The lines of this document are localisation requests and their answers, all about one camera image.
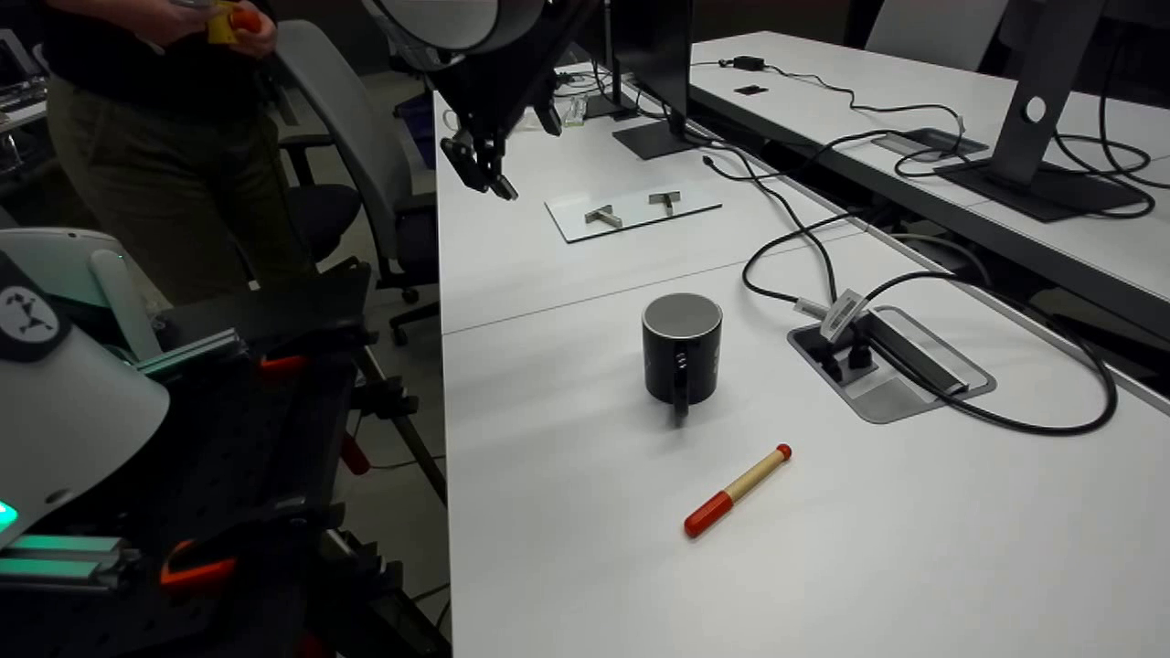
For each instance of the black clamp with orange grip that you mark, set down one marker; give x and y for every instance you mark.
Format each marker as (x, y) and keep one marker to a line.
(281, 362)
(351, 455)
(195, 573)

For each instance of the grey T-shaped metal piece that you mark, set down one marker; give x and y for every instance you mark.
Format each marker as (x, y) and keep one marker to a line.
(665, 204)
(604, 216)

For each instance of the person in dark clothes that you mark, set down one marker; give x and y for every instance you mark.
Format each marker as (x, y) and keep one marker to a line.
(169, 148)

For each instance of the aluminium rail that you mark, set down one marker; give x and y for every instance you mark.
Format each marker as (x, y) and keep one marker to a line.
(185, 354)

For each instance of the white plug adapter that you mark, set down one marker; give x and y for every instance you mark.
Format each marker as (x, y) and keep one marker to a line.
(842, 316)

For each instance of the bare person hand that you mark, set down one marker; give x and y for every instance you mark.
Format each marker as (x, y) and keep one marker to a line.
(169, 20)
(258, 31)

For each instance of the large black monitor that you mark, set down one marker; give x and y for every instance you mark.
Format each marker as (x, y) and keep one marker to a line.
(653, 58)

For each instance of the small black docking box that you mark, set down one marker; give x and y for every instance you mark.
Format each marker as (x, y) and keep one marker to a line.
(932, 139)

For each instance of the yellow orange object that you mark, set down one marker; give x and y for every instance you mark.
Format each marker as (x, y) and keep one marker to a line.
(219, 23)

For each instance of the small red wooden bat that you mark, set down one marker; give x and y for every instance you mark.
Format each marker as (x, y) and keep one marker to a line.
(735, 490)

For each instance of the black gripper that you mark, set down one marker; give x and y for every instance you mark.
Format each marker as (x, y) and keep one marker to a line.
(493, 105)

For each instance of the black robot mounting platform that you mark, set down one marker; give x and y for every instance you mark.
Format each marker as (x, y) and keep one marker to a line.
(279, 487)

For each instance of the small black adapter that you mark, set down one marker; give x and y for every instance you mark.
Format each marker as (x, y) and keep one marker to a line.
(738, 62)

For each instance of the black monitor stand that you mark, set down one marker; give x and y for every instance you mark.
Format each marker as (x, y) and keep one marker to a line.
(1037, 111)

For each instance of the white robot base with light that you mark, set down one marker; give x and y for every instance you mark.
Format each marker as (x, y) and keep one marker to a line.
(61, 405)

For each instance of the white flat board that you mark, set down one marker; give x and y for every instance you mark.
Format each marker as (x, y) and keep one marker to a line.
(632, 225)

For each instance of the black mug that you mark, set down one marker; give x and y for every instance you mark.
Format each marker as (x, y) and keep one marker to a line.
(680, 359)

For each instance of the black monitor stand base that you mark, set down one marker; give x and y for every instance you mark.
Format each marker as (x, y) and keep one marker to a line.
(660, 139)

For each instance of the grey office chair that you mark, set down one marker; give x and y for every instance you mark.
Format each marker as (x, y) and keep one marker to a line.
(367, 148)

